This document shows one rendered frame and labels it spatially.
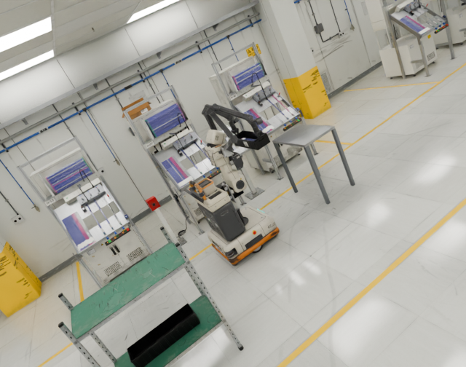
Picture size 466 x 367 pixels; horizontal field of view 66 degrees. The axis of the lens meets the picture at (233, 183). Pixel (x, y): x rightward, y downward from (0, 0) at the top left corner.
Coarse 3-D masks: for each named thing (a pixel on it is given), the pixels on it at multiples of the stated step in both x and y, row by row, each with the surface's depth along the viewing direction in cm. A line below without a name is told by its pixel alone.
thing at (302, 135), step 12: (288, 132) 454; (300, 132) 434; (312, 132) 415; (324, 132) 399; (336, 132) 406; (276, 144) 452; (288, 144) 421; (300, 144) 398; (336, 144) 412; (312, 156) 479; (312, 168) 403; (348, 168) 422; (324, 192) 414
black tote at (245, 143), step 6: (240, 132) 426; (246, 132) 419; (252, 132) 404; (240, 138) 427; (252, 138) 415; (258, 138) 373; (264, 138) 376; (234, 144) 426; (240, 144) 409; (246, 144) 394; (252, 144) 380; (258, 144) 375; (264, 144) 377
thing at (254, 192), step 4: (244, 168) 517; (244, 172) 518; (244, 176) 523; (248, 176) 522; (248, 180) 523; (248, 184) 525; (252, 184) 527; (252, 188) 528; (256, 188) 546; (252, 192) 532; (256, 192) 532; (260, 192) 527; (248, 196) 533; (252, 196) 528; (256, 196) 523
